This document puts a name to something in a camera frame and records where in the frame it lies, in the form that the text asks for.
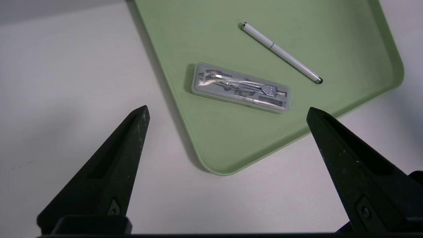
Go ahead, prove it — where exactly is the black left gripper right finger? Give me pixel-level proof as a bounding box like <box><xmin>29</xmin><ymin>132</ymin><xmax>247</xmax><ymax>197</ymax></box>
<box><xmin>306</xmin><ymin>107</ymin><xmax>423</xmax><ymax>232</ymax></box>

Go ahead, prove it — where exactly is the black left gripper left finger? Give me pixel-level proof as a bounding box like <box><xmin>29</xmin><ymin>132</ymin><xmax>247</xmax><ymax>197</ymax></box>
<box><xmin>36</xmin><ymin>105</ymin><xmax>150</xmax><ymax>234</ymax></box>

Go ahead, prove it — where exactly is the clear plastic compass case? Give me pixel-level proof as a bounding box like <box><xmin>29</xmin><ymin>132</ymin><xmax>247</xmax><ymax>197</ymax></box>
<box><xmin>191</xmin><ymin>62</ymin><xmax>294</xmax><ymax>114</ymax></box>

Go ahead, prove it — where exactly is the light green plastic tray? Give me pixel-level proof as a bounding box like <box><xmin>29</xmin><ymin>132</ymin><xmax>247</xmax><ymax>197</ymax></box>
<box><xmin>134</xmin><ymin>0</ymin><xmax>405</xmax><ymax>176</ymax></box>

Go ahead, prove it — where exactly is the white pen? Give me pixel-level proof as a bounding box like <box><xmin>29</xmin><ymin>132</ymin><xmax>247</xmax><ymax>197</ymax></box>
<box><xmin>240</xmin><ymin>22</ymin><xmax>324</xmax><ymax>84</ymax></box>

